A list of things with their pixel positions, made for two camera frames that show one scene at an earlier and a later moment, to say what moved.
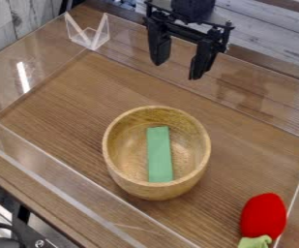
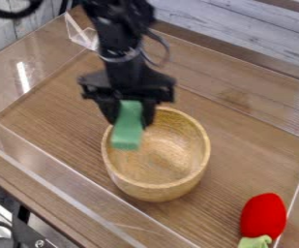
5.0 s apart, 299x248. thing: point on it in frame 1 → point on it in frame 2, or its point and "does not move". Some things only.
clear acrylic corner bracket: (89, 38) does not move
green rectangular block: (159, 154) → (128, 130)
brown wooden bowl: (126, 151) does not move
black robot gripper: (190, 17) → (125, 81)
